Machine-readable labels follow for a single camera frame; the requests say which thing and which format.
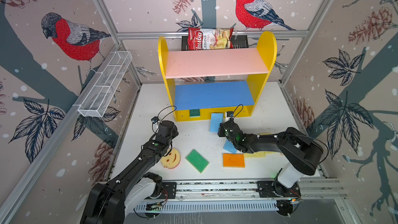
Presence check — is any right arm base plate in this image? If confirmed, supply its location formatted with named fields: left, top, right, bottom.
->
left=256, top=180, right=301, bottom=199

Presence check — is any black wire basket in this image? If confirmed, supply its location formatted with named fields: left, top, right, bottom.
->
left=181, top=35, right=249, bottom=51

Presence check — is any aluminium front rail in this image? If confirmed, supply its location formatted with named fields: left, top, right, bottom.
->
left=162, top=177, right=347, bottom=201

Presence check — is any yellow smiley face sponge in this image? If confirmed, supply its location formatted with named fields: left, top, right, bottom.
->
left=160, top=148, right=181, bottom=169

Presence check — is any dark green scrub sponge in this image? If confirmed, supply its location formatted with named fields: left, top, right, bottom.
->
left=189, top=109, right=201, bottom=118

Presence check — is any light blue sponge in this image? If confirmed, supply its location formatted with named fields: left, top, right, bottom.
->
left=223, top=140, right=237, bottom=154
left=209, top=113, right=224, bottom=133

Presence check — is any white mesh wall basket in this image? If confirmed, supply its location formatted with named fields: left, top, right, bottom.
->
left=78, top=51, right=132, bottom=118

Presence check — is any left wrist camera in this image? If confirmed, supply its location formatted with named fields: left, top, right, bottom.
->
left=151, top=116, right=161, bottom=124

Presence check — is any orange sponge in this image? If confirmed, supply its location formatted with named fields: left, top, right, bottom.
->
left=222, top=153, right=245, bottom=168

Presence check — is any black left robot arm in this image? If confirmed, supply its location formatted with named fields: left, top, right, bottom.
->
left=80, top=120, right=178, bottom=224

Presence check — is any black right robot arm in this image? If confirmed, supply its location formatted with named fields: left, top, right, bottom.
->
left=218, top=118, right=323, bottom=197

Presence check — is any light green scrub sponge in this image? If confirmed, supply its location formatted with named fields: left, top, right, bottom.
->
left=186, top=149, right=209, bottom=173

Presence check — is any yellow shelf unit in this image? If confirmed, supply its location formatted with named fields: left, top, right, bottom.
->
left=158, top=32, right=277, bottom=121

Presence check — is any red cassava chips bag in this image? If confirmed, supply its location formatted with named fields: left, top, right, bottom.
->
left=188, top=28, right=234, bottom=50

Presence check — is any yellow sponge front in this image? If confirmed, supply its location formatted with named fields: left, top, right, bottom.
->
left=244, top=151, right=266, bottom=158

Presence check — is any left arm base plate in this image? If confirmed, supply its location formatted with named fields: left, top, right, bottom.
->
left=145, top=181, right=177, bottom=201

